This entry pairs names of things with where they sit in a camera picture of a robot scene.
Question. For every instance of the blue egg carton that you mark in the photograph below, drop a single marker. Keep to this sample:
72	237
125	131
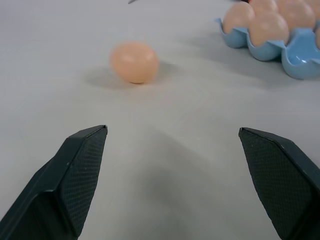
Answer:
285	51

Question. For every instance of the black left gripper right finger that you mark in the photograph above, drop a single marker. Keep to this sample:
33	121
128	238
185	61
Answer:
277	180

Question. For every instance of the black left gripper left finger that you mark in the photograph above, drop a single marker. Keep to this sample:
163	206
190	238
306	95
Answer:
62	185

